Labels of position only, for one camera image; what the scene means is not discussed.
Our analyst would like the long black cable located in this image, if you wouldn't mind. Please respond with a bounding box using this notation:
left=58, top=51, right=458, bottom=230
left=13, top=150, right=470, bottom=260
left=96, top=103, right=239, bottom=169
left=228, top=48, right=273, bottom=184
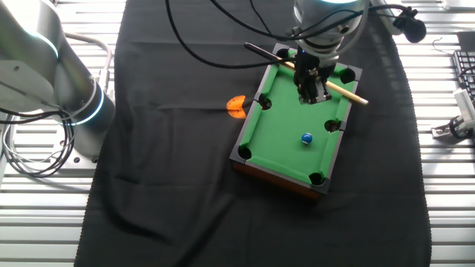
left=209, top=0, right=298, bottom=42
left=165, top=0, right=298, bottom=70

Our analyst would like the black keyboard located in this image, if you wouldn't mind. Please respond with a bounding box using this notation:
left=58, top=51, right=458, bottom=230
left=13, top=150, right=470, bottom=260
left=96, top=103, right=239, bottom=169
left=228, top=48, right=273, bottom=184
left=452, top=50, right=475, bottom=107

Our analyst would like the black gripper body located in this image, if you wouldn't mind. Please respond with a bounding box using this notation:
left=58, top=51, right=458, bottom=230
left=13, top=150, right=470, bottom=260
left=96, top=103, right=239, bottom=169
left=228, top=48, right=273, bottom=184
left=292, top=47, right=332, bottom=89

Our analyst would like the orange half-round plastic piece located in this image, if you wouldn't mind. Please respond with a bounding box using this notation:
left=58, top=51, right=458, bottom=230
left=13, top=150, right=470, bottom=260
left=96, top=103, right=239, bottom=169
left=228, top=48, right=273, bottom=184
left=226, top=94, right=247, bottom=119

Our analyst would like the cable bundle at robot base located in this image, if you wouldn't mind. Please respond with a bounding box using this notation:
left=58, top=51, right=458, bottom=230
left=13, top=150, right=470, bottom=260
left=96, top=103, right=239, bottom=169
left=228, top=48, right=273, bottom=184
left=0, top=106, right=81, bottom=178

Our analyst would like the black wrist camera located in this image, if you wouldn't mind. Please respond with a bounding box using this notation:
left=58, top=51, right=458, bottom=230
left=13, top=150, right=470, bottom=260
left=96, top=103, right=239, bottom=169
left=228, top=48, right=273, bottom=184
left=392, top=7, right=428, bottom=44

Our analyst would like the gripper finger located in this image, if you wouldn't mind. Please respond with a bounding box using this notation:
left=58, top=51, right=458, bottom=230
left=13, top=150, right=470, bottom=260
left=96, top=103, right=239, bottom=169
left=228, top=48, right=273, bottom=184
left=298, top=79, right=317, bottom=105
left=314, top=79, right=333, bottom=106

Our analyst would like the wooden pool cue black handle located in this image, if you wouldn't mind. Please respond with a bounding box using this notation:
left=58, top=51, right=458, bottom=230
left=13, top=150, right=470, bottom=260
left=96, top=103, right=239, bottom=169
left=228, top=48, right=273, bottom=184
left=243, top=42, right=370, bottom=106

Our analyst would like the silver camera on stand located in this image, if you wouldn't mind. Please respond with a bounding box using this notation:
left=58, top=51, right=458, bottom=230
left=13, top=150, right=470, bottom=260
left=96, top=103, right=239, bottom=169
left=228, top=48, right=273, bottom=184
left=453, top=88, right=475, bottom=125

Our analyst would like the thick grey cable with connector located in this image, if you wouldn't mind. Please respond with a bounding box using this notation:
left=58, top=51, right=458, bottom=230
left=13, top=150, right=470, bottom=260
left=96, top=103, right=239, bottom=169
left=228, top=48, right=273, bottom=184
left=62, top=31, right=114, bottom=93

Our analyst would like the black cloth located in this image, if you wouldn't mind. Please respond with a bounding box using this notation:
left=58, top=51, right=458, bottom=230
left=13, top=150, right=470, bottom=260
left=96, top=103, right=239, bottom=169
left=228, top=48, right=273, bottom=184
left=73, top=0, right=433, bottom=267

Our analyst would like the white box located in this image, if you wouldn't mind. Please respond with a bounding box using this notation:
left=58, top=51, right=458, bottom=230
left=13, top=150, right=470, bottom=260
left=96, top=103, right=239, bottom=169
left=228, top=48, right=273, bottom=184
left=441, top=0, right=475, bottom=11

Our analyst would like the mini green pool table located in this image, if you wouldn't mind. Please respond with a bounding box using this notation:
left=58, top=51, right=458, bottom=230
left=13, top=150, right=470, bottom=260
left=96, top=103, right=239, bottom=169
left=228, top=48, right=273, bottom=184
left=229, top=42, right=364, bottom=201

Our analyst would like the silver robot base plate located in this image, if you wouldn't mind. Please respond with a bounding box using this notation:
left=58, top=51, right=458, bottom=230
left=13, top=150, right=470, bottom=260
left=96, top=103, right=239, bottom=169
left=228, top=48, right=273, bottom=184
left=50, top=122, right=101, bottom=170

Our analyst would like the black flat pad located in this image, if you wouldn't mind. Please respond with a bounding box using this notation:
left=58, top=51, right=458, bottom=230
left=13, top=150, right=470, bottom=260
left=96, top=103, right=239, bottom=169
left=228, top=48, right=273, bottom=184
left=457, top=31, right=475, bottom=51

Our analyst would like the metal camera stand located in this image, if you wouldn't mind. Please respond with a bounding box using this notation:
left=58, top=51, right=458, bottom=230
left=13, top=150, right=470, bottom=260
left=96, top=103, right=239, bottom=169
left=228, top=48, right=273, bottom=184
left=430, top=115, right=475, bottom=141

